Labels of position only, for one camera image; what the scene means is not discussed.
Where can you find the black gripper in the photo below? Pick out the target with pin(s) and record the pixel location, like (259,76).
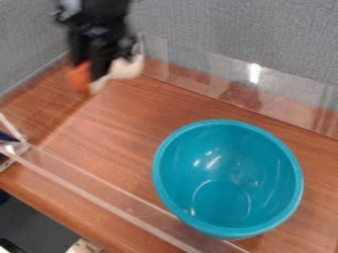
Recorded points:
(108,37)

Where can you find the brown and white toy mushroom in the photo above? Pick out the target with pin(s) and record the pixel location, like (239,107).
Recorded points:
(121,69)

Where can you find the blue plastic bowl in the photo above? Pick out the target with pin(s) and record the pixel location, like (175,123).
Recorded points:
(227,178)

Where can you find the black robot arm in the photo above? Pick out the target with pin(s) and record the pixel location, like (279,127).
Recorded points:
(98,11)

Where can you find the clear acrylic left barrier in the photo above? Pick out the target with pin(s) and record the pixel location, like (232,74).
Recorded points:
(21,68)

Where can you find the clear acrylic barrier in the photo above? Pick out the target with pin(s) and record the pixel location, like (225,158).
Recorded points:
(136,211)
(288,98)
(21,68)

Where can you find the dark blue object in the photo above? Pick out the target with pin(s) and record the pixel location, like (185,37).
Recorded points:
(6,137)

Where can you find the clear acrylic back barrier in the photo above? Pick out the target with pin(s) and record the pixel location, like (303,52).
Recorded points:
(288,98)

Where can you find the clear acrylic front barrier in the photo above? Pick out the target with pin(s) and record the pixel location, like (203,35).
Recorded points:
(136,211)

